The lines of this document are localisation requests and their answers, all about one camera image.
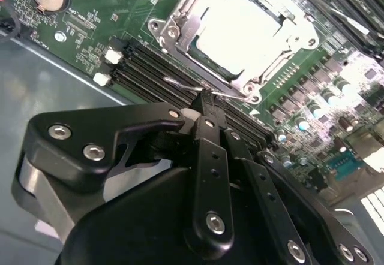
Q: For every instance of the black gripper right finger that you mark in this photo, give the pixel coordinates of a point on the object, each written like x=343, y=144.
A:
x=261, y=187

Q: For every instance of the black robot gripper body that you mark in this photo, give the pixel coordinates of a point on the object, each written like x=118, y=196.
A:
x=135, y=223

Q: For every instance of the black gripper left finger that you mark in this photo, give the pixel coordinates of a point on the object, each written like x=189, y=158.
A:
x=69, y=145

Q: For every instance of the silver CPU plate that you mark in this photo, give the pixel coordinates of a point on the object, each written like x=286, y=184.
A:
x=240, y=37

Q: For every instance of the metal socket cover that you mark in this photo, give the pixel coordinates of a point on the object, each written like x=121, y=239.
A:
x=187, y=32

